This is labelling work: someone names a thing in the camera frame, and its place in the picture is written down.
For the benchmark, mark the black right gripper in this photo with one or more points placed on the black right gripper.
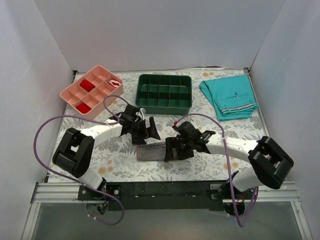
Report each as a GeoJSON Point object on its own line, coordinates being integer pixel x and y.
{"type": "Point", "coordinates": [178, 148]}

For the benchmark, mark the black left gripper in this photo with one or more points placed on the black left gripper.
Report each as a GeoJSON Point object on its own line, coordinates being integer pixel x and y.
{"type": "Point", "coordinates": [142, 131]}

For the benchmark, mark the grey striped underwear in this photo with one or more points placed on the grey striped underwear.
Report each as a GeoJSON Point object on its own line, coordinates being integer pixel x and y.
{"type": "Point", "coordinates": [151, 152]}

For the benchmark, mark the teal shorts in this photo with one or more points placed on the teal shorts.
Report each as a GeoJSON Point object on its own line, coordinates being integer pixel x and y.
{"type": "Point", "coordinates": [232, 97]}

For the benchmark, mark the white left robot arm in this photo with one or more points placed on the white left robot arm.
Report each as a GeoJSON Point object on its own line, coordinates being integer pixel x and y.
{"type": "Point", "coordinates": [75, 149]}

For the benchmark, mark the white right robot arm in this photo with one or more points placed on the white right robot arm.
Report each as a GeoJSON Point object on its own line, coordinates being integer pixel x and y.
{"type": "Point", "coordinates": [270, 164]}

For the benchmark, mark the green divided storage box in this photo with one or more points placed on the green divided storage box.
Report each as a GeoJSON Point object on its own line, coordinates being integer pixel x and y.
{"type": "Point", "coordinates": [161, 94]}

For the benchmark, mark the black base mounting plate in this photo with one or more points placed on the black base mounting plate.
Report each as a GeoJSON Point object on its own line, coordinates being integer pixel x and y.
{"type": "Point", "coordinates": [159, 195]}

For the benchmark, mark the red white rolled cloth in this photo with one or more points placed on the red white rolled cloth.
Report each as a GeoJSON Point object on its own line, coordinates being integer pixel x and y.
{"type": "Point", "coordinates": [114, 83]}

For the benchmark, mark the red rolled cloth lower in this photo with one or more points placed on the red rolled cloth lower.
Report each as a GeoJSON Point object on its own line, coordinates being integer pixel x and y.
{"type": "Point", "coordinates": [83, 108]}

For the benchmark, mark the pink divided storage box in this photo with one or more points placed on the pink divided storage box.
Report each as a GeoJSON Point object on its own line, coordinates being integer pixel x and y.
{"type": "Point", "coordinates": [96, 88]}

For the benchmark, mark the red rolled cloth upper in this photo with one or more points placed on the red rolled cloth upper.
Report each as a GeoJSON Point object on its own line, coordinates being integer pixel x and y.
{"type": "Point", "coordinates": [87, 85]}

